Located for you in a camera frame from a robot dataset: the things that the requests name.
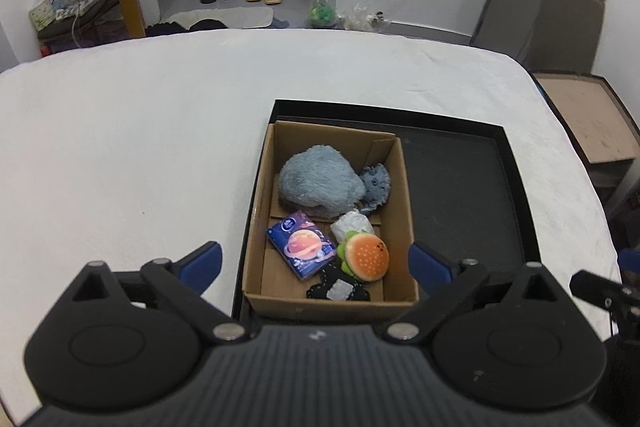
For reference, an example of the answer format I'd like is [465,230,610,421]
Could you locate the grey leaning board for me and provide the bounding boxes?
[522,0,606,75]

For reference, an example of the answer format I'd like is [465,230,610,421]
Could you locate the green plastic bag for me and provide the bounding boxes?
[307,0,337,28]

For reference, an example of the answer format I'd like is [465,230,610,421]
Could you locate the pale floor rug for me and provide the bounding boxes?
[167,7,275,30]

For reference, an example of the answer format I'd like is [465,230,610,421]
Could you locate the black clothes pile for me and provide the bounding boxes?
[146,19,226,38]

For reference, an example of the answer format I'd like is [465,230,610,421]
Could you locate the brown bedside cabinet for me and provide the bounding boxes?
[532,72,640,208]

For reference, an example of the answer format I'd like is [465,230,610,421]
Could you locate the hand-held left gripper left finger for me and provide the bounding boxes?
[70,241,248,343]

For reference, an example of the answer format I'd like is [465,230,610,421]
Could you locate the black and white pouch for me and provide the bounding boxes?
[306,263,372,303]

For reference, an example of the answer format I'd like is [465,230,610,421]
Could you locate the clear plastic bag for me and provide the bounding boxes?
[340,3,391,32]

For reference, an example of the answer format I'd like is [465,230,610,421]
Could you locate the small blue plush toy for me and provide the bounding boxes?
[358,163,392,214]

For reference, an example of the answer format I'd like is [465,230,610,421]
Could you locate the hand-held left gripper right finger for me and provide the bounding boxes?
[386,241,566,343]

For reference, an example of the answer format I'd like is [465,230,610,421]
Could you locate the pile of household clutter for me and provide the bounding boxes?
[27,0,126,52]

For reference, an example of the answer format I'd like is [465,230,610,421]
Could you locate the purple tissue pack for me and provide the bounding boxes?
[266,210,337,280]

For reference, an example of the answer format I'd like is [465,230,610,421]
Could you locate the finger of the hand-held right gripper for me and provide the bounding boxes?
[617,249,640,274]
[570,270,640,315]

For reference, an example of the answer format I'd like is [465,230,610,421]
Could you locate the white packet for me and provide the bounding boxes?
[330,209,376,244]

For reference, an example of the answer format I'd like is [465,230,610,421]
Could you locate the large blue plush toy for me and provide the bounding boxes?
[278,145,367,219]

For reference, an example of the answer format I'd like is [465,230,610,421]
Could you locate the brown cardboard box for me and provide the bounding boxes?
[241,120,420,323]

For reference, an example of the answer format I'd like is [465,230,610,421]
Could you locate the burger plush toy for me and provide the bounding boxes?
[336,230,390,282]

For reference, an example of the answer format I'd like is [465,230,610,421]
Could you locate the black shallow tray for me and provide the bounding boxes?
[231,99,542,323]

